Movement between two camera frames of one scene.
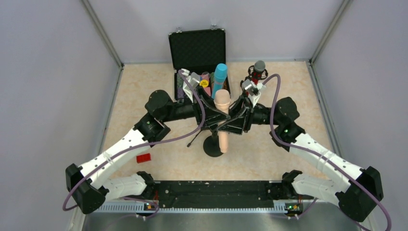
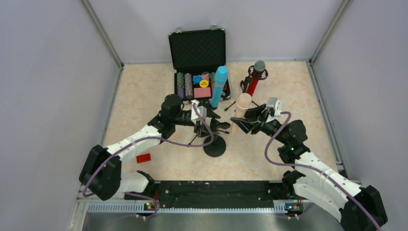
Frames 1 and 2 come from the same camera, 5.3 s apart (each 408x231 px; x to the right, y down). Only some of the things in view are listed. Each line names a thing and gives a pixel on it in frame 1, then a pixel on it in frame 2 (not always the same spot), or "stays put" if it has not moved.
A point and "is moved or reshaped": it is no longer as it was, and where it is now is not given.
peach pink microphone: x=222 y=99 is moved or reshaped
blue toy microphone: x=220 y=74 stays put
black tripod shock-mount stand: x=255 y=75 stays put
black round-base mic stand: x=211 y=145 stays put
